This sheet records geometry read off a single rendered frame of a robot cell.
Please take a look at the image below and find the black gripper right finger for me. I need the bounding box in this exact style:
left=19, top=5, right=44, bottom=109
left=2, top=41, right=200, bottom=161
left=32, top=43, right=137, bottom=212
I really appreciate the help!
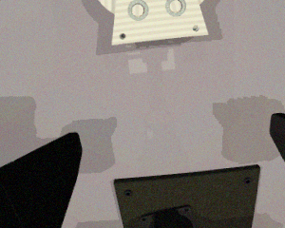
left=269, top=113, right=285, bottom=161

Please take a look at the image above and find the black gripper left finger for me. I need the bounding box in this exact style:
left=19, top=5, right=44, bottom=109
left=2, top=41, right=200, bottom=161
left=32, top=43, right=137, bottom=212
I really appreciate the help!
left=0, top=132, right=83, bottom=228

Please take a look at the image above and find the cream housing plate with two holes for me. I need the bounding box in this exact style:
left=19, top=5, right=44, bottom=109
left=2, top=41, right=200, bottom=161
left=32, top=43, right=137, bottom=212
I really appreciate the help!
left=112, top=0, right=208, bottom=45

